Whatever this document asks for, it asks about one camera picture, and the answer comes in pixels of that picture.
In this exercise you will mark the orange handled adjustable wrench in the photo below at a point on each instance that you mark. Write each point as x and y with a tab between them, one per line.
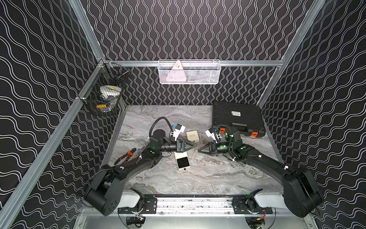
137	153

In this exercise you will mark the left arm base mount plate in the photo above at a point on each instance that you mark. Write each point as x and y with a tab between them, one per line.
144	206

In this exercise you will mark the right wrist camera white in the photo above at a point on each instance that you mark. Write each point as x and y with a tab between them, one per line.
212	132

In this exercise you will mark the aluminium front rail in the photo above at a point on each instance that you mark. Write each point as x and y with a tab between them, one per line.
198	205

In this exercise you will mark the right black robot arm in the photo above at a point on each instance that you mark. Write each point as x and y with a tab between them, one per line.
300	191

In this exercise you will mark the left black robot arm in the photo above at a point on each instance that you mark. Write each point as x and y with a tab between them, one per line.
106	188

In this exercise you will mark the black plastic tool case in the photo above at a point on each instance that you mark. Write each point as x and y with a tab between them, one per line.
247	119

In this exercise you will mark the cream drawer jewelry box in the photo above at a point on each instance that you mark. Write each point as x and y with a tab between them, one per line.
182	161

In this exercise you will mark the black wire corner basket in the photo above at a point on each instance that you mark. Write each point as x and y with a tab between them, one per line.
106	92

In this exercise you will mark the cream jewelry box right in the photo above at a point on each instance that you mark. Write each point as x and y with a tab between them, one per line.
192	136

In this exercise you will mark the orange black pliers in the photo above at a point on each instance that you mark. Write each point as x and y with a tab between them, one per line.
125	157

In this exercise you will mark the white wire wall basket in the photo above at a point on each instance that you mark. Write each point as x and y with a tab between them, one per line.
198	72

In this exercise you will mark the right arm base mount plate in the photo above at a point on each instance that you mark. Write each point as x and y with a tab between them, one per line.
249	206

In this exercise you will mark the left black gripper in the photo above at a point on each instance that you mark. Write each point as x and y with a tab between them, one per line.
179	144

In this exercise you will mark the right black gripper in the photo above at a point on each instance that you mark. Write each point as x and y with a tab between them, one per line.
211	145

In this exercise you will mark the pink triangular card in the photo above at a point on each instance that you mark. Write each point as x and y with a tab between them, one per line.
177	73

